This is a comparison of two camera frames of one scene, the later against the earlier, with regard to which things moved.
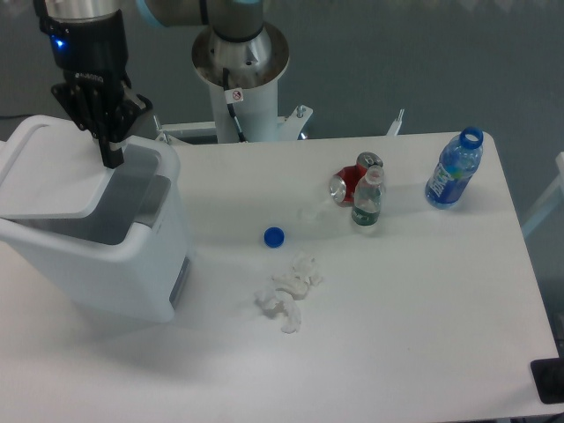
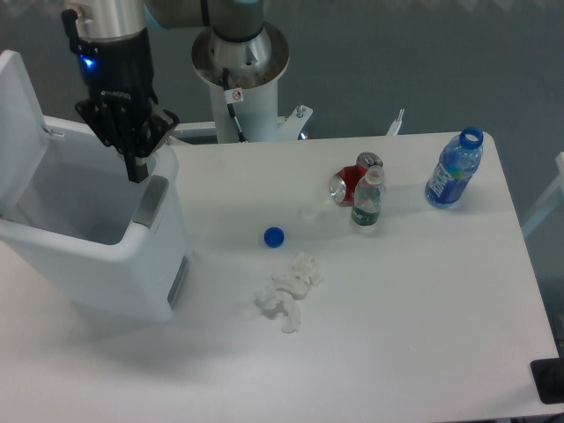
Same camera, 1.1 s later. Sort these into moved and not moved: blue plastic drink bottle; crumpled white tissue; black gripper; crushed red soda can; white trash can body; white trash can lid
Moved: white trash can lid; black gripper
Not moved: crushed red soda can; crumpled white tissue; blue plastic drink bottle; white trash can body
